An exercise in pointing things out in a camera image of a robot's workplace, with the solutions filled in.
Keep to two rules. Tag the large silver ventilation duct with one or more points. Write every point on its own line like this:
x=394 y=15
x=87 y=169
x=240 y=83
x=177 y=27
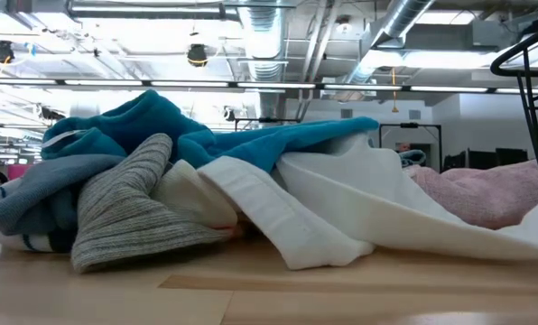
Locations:
x=263 y=40

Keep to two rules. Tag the black dome ceiling lamp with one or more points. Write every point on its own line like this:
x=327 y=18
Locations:
x=197 y=55
x=1 y=51

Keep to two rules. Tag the cream knit cloth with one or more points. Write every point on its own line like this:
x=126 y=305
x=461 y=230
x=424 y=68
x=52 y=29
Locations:
x=192 y=198

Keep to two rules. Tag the white cotton cloth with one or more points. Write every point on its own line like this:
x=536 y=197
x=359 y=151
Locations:
x=341 y=198

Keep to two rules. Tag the teal fleece cloth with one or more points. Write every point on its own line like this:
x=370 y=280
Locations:
x=138 y=117

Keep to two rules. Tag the grey ribbed knit cloth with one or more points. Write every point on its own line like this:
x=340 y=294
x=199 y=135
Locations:
x=124 y=212

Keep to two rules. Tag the slanted silver ventilation duct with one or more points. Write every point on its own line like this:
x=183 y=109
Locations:
x=400 y=18

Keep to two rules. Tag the long ceiling light strip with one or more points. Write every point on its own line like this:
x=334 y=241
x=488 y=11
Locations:
x=273 y=85

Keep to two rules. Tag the grey-blue knit cloth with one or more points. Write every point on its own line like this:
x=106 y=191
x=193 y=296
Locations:
x=39 y=189

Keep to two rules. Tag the black computer monitor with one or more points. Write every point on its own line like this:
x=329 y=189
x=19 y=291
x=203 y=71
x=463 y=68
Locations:
x=481 y=159

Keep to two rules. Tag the pink woven button cloth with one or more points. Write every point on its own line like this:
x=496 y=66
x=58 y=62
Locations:
x=485 y=194

